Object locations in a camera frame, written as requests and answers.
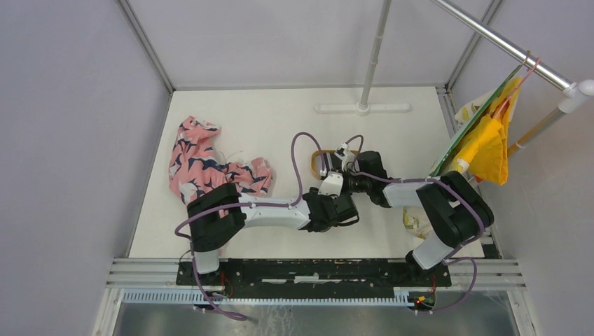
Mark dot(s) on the yellow dinosaur print garment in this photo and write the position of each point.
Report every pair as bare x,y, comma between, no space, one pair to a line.
483,152

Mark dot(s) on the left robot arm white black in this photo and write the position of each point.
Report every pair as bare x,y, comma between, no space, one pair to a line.
245,211

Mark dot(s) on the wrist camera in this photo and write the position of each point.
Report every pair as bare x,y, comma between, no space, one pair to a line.
345,155
332,184

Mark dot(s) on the white rack pole with base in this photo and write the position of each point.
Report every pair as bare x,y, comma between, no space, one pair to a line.
363,107

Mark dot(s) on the oval wooden card tray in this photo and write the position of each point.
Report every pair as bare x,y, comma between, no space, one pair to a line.
324,161

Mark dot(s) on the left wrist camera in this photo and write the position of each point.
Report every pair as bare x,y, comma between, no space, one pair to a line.
332,184

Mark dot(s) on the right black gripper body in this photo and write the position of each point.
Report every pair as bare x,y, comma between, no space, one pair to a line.
356,183

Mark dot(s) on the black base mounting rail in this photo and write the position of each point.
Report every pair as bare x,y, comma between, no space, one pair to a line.
320,279

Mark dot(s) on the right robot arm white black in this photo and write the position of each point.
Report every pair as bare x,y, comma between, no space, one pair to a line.
457,214

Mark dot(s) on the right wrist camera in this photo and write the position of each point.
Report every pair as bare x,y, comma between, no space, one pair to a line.
345,155

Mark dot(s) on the pink patterned garment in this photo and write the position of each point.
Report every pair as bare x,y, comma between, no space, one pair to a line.
194,172

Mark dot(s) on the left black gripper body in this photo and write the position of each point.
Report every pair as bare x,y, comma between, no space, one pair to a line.
314,190

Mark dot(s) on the pink clothes hanger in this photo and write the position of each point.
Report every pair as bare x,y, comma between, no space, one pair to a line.
501,107

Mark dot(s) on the green clothes hanger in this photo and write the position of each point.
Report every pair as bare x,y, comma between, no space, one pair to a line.
474,111

